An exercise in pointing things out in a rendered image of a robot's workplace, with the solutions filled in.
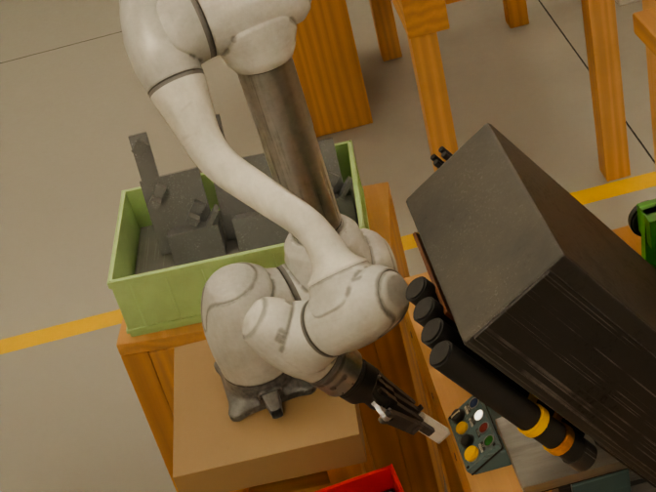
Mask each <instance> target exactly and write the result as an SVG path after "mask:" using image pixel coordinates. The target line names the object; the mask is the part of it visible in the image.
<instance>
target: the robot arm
mask: <svg viewBox="0 0 656 492"><path fill-rule="evenodd" d="M310 4H311V0H119V17H120V24H121V30H122V36H123V43H124V46H125V49H126V52H127V55H128V57H129V60H130V62H131V64H132V67H133V69H134V70H135V73H136V75H137V77H138V78H139V80H140V81H141V83H142V85H143V87H144V89H145V90H146V92H147V94H148V95H149V97H150V99H151V101H152V102H153V104H154V105H155V106H156V108H157V109H158V110H159V112H160V113H161V114H162V116H163V117H164V119H165V120H166V122H167V123H168V125H169V126H170V128H171V129H172V131H173V132H174V134H175V135H176V137H177V138H178V140H179V141H180V143H181V144H182V146H183V147H184V149H185V151H186V152H187V154H188V155H189V157H190V158H191V159H192V161H193V162H194V163H195V164H196V166H197V167H198V168H199V169H200V170H201V171H202V172H203V173H204V174H205V175H206V176H207V177H208V178H209V179H210V180H211V181H212V182H213V183H215V184H216V185H217V186H219V187H220V188H222V189H223V190H224V191H226V192H227V193H229V194H231V195H232V196H234V197H235V198H237V199H238V200H240V201H241V202H243V203H245V204H246V205H248V206H249V207H251V208H252V209H254V210H256V211H257V212H259V213H260V214H262V215H263V216H265V217H267V218H268V219H270V220H271V221H273V222H274V223H276V224H278V225H279V226H281V227H283V228H284V229H286V230H287V231H289V234H288V236H287V238H286V240H285V243H284V252H285V254H284V261H285V264H283V265H281V266H277V267H270V268H264V267H262V266H259V265H256V264H252V263H234V264H231V265H227V266H223V267H221V268H219V269H218V270H217V271H215V272H214V273H213V274H212V275H211V276H210V278H209V279H208V280H207V282H206V283H205V285H204V288H203V291H202V297H201V320H202V326H203V330H204V333H205V336H206V340H207V342H208V345H209V348H210V350H211V353H212V354H213V356H214V358H215V360H216V361H215V363H214V367H215V369H216V371H217V373H218V374H219V375H220V376H221V379H222V382H223V385H224V389H225V394H226V397H227V401H228V415H229V417H230V419H231V420H232V421H234V422H239V421H241V420H243V419H245V418H246V417H248V416H249V415H251V414H253V413H256V412H259V411H261V410H264V409H267V410H268V412H269V414H270V415H271V417H272V419H278V418H280V417H282V416H283V408H282V402H284V401H287V400H290V399H292V398H295V397H298V396H302V395H309V394H312V393H314V392H315V391H316V388H318V389H320V390H322V391H324V392H325V393H327V394H329V395H330V396H339V397H341V398H342V399H344V400H345V401H347V402H349V403H351V404H358V403H365V404H366V405H367V406H368V407H369V408H371V409H372V410H377V412H378V413H379V414H380V418H379V419H378V421H379V422H380V423H381V424H383V425H390V426H392V427H395V428H397V429H399V430H402V431H405V432H408V433H410V434H412V435H414V434H415V433H416V432H417V431H419V432H420V433H422V434H424V435H425V436H427V437H428V438H430V439H431V440H433V441H435V442H436V443H438V444H439V443H441V442H442V441H443V440H444V439H445V438H446V437H447V436H448V435H449V434H450V431H449V429H448V428H446V427H445V426H443V425H442V424H441V423H440V422H438V421H436V420H435V419H433V418H432V417H430V416H429V415H427V414H425V413H424V412H421V411H422V410H423V409H424V407H423V406H422V405H421V404H420V405H419V406H418V407H417V406H416V405H414V404H415V403H416V401H415V400H414V399H413V398H412V397H411V396H409V395H408V394H407V393H406V392H404V391H403V390H402V389H400V388H399V387H398V386H397V385H395V384H394V383H393V382H392V381H390V380H389V379H388V378H387V377H385V376H384V375H383V373H382V372H381V371H380V370H379V369H378V368H376V367H375V366H374V365H372V364H371V363H369V362H367V361H366V360H364V359H363V358H362V356H361V353H360V352H359V351H358V349H362V348H364V347H366V346H368V345H370V344H372V343H374V342H375V341H377V340H379V339H380V338H382V337H383V336H385V334H386V333H388V332H389V331H391V330H392V329H393V328H394V327H395V326H396V325H397V324H398V323H399V322H400V321H401V320H402V319H403V317H404V316H405V314H406V312H407V310H408V308H409V301H408V300H407V299H406V289H407V287H408V286H407V283H406V281H405V280H404V278H403V277H402V276H401V274H400V273H399V272H398V270H397V264H396V260H395V257H394V254H393V252H392V249H391V247H390V246H389V244H388V243H387V241H386V240H385V239H384V238H383V237H382V236H381V235H380V234H379V233H377V232H375V231H373V230H370V229H367V228H362V229H360V228H359V227H358V225H357V223H356V222H355V221H354V220H353V219H351V218H349V217H347V216H345V215H343V214H340V211H339V208H338V205H337V202H336V198H335V195H334V192H333V189H332V186H331V183H330V180H329V177H328V173H327V170H326V167H325V164H324V161H323V157H322V154H321V151H320V148H319V144H318V141H317V138H316V135H315V132H314V129H313V124H312V121H311V117H310V114H309V111H308V105H307V102H306V99H305V96H304V92H303V89H302V86H301V83H300V80H299V76H298V73H297V70H296V67H295V64H294V61H293V58H292V56H293V53H294V50H295V46H296V33H297V24H298V23H300V22H302V21H303V20H304V19H305V18H306V16H307V15H308V12H309V10H310ZM216 56H221V57H222V58H223V60H224V61H225V63H226V65H227V66H228V67H230V68H231V69H232V70H233V71H235V72H236V73H237V76H238V78H239V81H240V84H241V87H242V90H243V93H244V96H245V99H246V102H247V104H248V107H249V110H250V113H251V116H252V118H253V121H254V124H255V127H256V130H257V133H258V136H259V139H260V142H261V145H262V148H263V151H264V154H265V157H266V161H267V164H268V167H269V169H270V172H271V175H272V179H271V178H270V177H269V176H267V175H266V174H264V173H263V172H261V171H260V170H258V169H257V168H255V167H254V166H253V165H251V164H250V163H248V162H247V161H246V160H244V159H243V158H242V157H240V156H239V155H238V154H237V153H236V152H235V151H234V150H233V149H232V148H231V147H230V146H229V145H228V143H227V142H226V140H225V138H224V136H223V134H222V132H221V130H220V127H219V125H218V121H217V118H216V115H215V111H214V108H213V105H212V101H211V98H210V93H209V89H208V85H207V81H206V77H205V74H204V71H203V69H202V66H201V64H202V63H204V62H206V61H207V60H209V59H211V58H213V57H216Z"/></svg>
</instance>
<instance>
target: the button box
mask: <svg viewBox="0 0 656 492"><path fill-rule="evenodd" d="M473 398H476V397H474V396H471V397H470V398H469V399H468V400H467V401H466V402H465V403H464V404H463V405H462V406H460V407H459V408H458V409H461V410H463V412H464V415H463V418H462V419H461V420H460V421H459V422H457V423H455V422H453V421H452V419H451V415H450V416H449V417H448V421H449V423H450V426H451V429H452V432H453V433H454V436H455V439H456V442H457V445H458V447H459V450H460V453H461V456H462V459H463V461H464V464H465V467H466V470H467V472H468V473H471V475H474V474H479V473H483V472H489V471H493V470H495V469H499V468H502V467H506V466H510V465H511V464H512V463H511V460H510V458H509V455H508V453H507V450H506V448H505V446H504V443H503V441H502V438H501V436H500V435H498V432H497V426H496V421H495V419H498V418H501V417H502V416H501V415H500V414H498V413H497V412H495V411H494V410H493V409H491V408H490V407H488V406H487V405H485V404H484V403H483V402H481V401H480V400H477V404H476V405H475V406H474V407H473V408H471V407H470V402H471V401H472V399H473ZM478 410H481V411H482V416H481V418H480V419H479V420H476V419H475V418H474V415H475V413H476V412H477V411H478ZM460 422H466V423H467V424H468V428H467V430H466V431H465V432H464V433H463V434H459V433H457V432H456V427H457V425H458V424H459V423H460ZM483 423H487V429H486V431H485V432H480V431H479V427H480V426H481V424H483ZM464 434H470V435H471V436H472V442H471V444H470V445H469V446H468V447H470V446H475V447H477V449H478V454H477V457H476V458H475V459H474V460H473V461H471V462H469V461H467V460H466V459H465V451H466V449H467V448H468V447H464V446H463V445H462V444H461V438H462V436H463V435H464ZM488 435H492V437H493V440H492V442H491V443H490V444H489V445H485V444H484V440H485V438H486V437H487V436H488Z"/></svg>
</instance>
